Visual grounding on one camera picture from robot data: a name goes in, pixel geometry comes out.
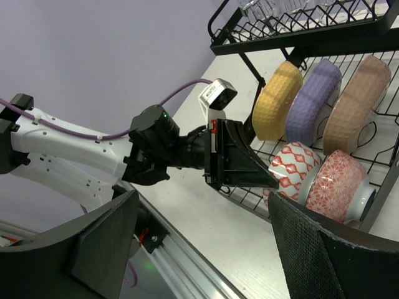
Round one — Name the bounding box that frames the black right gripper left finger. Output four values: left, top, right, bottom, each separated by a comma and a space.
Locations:
1, 191, 139, 298

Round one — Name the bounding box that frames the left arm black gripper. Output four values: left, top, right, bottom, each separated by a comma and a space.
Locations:
180, 119, 279, 190

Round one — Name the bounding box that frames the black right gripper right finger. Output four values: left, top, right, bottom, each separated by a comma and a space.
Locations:
268, 191, 398, 298

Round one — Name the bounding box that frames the red lattice patterned bowl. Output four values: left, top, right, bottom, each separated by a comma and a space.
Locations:
269, 142, 323, 206

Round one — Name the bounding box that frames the yellow square panda plate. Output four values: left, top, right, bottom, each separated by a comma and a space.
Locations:
252, 60, 303, 141

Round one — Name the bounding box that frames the pink floral patterned bowl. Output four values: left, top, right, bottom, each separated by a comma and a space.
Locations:
305, 150, 376, 224

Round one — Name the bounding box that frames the purple square plate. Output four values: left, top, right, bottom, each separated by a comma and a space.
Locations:
285, 59, 342, 146

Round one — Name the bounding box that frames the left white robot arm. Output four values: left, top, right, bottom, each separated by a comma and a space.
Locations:
1, 93, 279, 211

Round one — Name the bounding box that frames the brown square plate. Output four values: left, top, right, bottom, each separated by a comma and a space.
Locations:
322, 55, 392, 156

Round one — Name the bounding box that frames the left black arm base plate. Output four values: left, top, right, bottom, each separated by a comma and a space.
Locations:
112, 184, 168, 254

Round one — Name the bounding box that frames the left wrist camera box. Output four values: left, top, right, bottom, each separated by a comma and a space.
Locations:
198, 78, 238, 125

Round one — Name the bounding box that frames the aluminium mounting rail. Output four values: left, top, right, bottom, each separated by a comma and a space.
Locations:
120, 195, 245, 298

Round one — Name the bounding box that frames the black wire dish rack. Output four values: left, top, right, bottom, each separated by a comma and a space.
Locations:
208, 1, 398, 232

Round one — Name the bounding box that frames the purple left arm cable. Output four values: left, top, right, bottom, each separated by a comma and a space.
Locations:
0, 78, 216, 141

